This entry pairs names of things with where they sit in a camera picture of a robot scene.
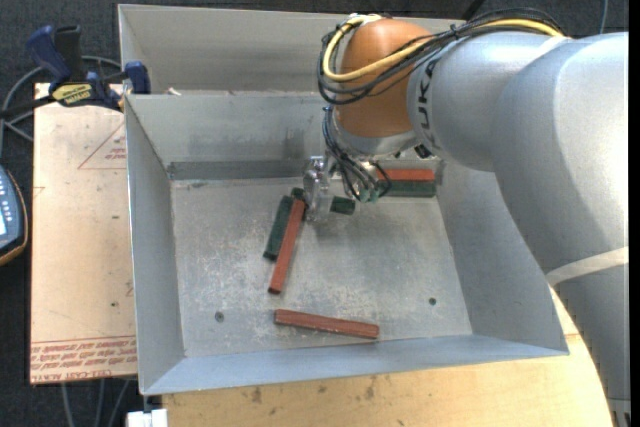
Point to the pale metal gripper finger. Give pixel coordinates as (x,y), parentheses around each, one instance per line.
(310,196)
(324,209)

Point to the dark green block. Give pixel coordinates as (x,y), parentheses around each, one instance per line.
(344,206)
(278,230)
(412,190)

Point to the red-brown flat block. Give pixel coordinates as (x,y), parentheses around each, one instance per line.
(407,175)
(325,324)
(287,250)

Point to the grey metal bin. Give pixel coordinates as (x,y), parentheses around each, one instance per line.
(350,265)

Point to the brown cardboard board, red print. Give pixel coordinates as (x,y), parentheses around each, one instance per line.
(80,240)

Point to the black cylinder on white bracket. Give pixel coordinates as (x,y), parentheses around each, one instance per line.
(424,152)

